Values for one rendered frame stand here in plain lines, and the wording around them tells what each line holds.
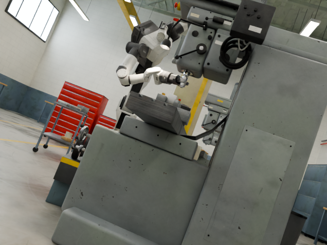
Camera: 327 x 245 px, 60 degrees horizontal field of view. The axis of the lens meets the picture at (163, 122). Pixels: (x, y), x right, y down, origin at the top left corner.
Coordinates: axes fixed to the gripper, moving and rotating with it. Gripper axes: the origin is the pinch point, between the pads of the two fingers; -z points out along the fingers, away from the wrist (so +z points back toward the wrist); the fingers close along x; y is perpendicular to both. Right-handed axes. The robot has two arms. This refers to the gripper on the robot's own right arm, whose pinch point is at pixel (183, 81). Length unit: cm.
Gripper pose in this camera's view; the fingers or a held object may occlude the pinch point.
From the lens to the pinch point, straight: 202.3
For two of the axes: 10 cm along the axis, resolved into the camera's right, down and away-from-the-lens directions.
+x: 4.7, 2.7, 8.4
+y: -3.8, 9.2, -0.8
